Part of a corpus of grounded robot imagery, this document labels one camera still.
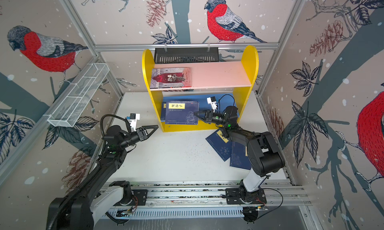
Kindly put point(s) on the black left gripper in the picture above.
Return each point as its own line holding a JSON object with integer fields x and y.
{"x": 142, "y": 130}

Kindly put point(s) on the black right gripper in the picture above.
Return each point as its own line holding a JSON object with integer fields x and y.
{"x": 210, "y": 117}

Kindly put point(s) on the navy book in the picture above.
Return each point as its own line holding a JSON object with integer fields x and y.
{"x": 220, "y": 145}
{"x": 181, "y": 113}
{"x": 239, "y": 158}
{"x": 163, "y": 111}

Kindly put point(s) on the red illustrated book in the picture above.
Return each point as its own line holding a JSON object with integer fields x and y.
{"x": 177, "y": 77}

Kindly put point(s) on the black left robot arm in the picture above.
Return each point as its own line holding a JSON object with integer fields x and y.
{"x": 83, "y": 207}

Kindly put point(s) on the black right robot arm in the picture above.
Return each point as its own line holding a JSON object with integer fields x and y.
{"x": 262, "y": 151}

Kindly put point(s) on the yellow shelf with coloured boards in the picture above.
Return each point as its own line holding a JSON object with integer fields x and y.
{"x": 238, "y": 75}

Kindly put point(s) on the aluminium top crossbar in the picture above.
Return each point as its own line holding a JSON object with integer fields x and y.
{"x": 152, "y": 47}

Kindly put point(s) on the black perforated tray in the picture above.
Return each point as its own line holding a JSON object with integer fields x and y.
{"x": 186, "y": 55}

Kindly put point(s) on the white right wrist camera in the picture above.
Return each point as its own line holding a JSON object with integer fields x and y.
{"x": 213, "y": 103}

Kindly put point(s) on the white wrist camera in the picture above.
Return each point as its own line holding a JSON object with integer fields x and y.
{"x": 132, "y": 119}
{"x": 213, "y": 103}

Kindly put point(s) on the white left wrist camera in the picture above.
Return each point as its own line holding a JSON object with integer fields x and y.
{"x": 132, "y": 119}

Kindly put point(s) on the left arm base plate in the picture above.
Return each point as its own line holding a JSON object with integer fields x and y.
{"x": 139, "y": 198}

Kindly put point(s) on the white wire mesh basket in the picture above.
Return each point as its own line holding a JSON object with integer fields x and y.
{"x": 80, "y": 92}

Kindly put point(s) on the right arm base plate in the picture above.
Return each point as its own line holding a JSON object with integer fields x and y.
{"x": 241, "y": 197}

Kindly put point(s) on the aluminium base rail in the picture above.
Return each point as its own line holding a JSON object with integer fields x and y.
{"x": 178, "y": 201}

